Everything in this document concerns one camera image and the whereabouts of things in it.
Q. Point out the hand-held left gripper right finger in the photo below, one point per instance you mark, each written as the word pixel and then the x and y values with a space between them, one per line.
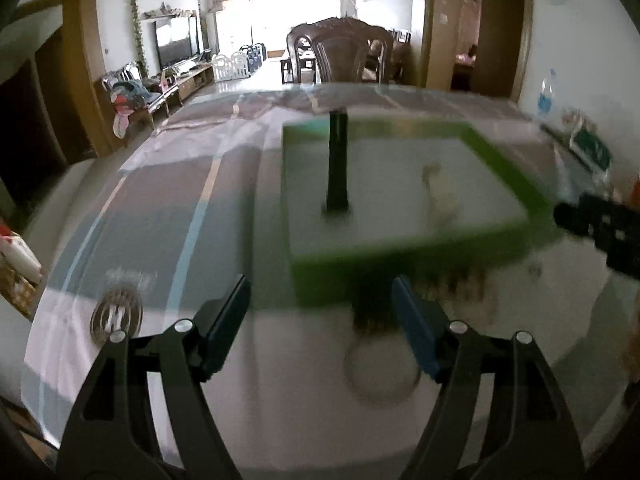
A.
pixel 415 332

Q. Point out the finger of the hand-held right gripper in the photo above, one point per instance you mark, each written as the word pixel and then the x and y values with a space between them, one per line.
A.
pixel 607 227

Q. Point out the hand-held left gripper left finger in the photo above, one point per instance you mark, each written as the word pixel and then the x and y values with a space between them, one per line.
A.
pixel 227 330

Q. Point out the beige pendant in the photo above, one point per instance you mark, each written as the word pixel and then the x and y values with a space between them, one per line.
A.
pixel 442 200

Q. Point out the green tray with white inside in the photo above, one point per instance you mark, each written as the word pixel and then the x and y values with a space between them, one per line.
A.
pixel 390 185

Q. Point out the green box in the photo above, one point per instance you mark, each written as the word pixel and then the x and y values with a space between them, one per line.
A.
pixel 592 147

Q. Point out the crumpled white wrapper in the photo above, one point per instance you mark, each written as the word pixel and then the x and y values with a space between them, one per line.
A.
pixel 577 120

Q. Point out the clear water bottle blue label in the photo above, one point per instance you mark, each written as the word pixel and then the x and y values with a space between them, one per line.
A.
pixel 546 97

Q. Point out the pile of colourful clothes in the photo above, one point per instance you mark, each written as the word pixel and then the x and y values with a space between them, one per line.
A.
pixel 127 102

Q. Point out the wooden television cabinet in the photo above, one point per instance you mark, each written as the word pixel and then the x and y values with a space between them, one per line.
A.
pixel 192 80

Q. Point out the brown wooden sofa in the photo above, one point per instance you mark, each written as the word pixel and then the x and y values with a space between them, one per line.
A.
pixel 402 60

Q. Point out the white baby fence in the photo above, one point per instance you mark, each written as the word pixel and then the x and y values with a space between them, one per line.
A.
pixel 232 65

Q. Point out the carved dark wooden chair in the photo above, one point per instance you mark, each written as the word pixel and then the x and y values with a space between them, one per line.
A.
pixel 345 50

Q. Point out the flat screen television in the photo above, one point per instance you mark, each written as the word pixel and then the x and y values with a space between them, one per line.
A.
pixel 175 42

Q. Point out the green vine garland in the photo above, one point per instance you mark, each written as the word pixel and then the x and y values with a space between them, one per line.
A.
pixel 137 25

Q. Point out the wooden chair with metal frame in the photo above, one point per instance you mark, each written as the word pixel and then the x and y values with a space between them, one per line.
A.
pixel 160 97

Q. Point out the wall shelf with ornaments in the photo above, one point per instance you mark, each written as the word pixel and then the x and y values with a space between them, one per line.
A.
pixel 167 12

